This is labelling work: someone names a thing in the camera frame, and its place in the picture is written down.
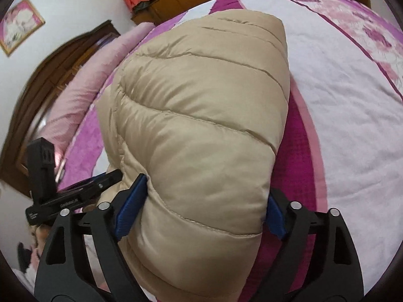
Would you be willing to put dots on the wooden headboard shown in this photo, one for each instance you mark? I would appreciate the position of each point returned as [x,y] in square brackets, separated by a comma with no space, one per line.
[45,85]

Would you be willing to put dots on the pink rolled quilt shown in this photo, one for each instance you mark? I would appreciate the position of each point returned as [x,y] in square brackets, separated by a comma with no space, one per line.
[71,106]

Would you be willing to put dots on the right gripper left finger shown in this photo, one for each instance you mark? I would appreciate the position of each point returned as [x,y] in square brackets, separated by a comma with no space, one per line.
[82,261]

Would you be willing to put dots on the pink and white bedspread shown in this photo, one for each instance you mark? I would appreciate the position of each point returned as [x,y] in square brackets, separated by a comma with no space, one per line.
[342,145]

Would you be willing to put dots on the framed flower picture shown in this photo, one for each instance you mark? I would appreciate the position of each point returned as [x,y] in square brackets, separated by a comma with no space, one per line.
[18,24]

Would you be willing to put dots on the person left hand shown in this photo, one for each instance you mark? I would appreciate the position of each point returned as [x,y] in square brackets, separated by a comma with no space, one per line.
[40,234]

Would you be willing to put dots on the beige puffer jacket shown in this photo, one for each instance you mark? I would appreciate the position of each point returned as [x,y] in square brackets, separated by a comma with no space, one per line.
[200,110]

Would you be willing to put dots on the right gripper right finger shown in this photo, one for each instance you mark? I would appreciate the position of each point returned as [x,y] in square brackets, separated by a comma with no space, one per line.
[317,260]

